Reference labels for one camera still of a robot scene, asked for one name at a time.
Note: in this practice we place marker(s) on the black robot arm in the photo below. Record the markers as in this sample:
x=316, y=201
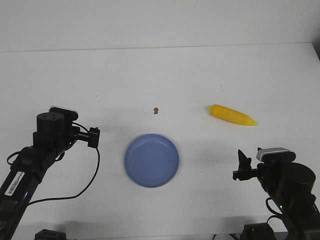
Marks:
x=56, y=132
x=289, y=185

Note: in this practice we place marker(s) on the blue round plate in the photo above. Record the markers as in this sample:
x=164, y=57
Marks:
x=151, y=160

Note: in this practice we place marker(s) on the yellow corn cob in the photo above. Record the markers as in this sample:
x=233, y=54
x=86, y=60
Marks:
x=231, y=115

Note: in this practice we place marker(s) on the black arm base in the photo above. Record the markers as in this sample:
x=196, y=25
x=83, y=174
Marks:
x=257, y=231
x=47, y=234

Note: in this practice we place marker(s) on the small brown table chip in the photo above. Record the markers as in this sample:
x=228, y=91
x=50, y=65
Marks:
x=155, y=110

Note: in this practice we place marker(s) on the white object at table edge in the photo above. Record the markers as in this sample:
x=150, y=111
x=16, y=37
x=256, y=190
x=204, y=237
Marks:
x=229, y=236

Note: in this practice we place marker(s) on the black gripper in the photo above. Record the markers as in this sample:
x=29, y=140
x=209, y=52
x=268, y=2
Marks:
x=92, y=137
x=245, y=171

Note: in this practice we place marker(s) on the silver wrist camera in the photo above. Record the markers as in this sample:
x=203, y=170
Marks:
x=68, y=113
x=275, y=154

